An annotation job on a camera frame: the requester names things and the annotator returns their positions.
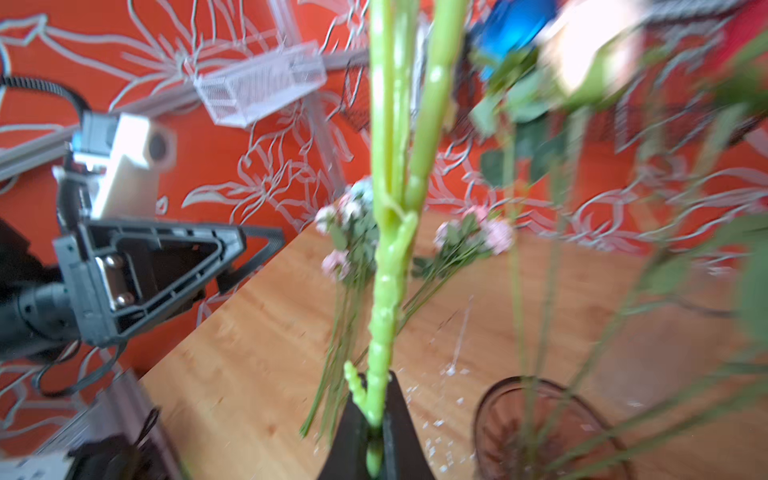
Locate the pink flower bunch right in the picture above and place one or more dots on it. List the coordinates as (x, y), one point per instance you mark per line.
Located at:
(478, 234)

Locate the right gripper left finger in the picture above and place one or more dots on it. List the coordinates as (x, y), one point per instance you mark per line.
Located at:
(347, 456)

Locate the brown ribbed glass vase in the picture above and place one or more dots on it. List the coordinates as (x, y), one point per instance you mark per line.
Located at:
(513, 441)

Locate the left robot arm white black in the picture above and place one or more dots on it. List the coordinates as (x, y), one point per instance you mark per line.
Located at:
(37, 321)

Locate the pink white flower bunch left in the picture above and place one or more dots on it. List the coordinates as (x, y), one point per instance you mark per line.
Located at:
(350, 265)

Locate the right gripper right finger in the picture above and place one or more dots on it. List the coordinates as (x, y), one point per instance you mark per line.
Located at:
(403, 457)

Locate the blue rose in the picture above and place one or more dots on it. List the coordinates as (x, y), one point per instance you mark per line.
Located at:
(503, 52)

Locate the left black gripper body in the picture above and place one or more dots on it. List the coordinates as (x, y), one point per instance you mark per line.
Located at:
(91, 288)

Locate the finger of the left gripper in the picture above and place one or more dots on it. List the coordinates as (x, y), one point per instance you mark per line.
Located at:
(171, 264)
(262, 243)

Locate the large pink peony stem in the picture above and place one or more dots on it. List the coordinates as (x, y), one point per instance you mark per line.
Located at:
(403, 152)

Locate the black wire wall basket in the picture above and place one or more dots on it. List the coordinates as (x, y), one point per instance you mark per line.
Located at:
(535, 95)

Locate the cream peach rose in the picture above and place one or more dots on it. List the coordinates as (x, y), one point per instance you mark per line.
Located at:
(592, 51)

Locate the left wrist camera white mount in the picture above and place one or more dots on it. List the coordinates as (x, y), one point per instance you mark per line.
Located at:
(113, 168)

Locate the white mesh wall basket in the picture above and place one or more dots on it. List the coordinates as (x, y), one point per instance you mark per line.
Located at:
(247, 91)

